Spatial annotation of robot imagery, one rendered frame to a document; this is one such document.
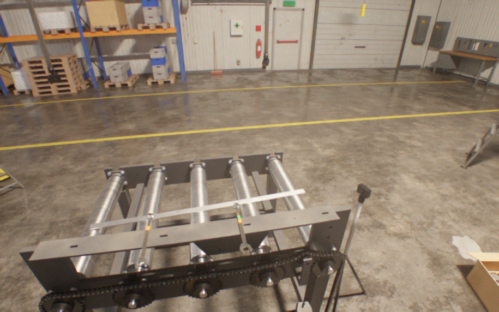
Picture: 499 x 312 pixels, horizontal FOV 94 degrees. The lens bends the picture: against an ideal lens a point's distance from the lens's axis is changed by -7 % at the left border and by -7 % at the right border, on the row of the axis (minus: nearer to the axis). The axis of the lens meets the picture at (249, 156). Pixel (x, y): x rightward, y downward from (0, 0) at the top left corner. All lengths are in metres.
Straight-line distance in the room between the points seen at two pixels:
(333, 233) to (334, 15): 10.09
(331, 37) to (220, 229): 10.31
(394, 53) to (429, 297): 11.06
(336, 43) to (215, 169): 9.62
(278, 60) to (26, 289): 9.47
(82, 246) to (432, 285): 2.50
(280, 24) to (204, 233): 9.51
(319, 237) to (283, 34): 9.37
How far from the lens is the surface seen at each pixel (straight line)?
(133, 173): 2.03
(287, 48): 10.31
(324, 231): 1.22
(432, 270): 2.80
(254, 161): 1.99
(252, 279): 1.25
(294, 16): 10.33
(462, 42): 12.71
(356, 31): 11.49
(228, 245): 1.14
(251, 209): 1.48
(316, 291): 1.55
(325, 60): 10.99
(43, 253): 1.19
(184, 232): 1.03
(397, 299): 2.47
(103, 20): 8.72
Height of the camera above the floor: 1.90
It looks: 30 degrees down
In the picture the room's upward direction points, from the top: straight up
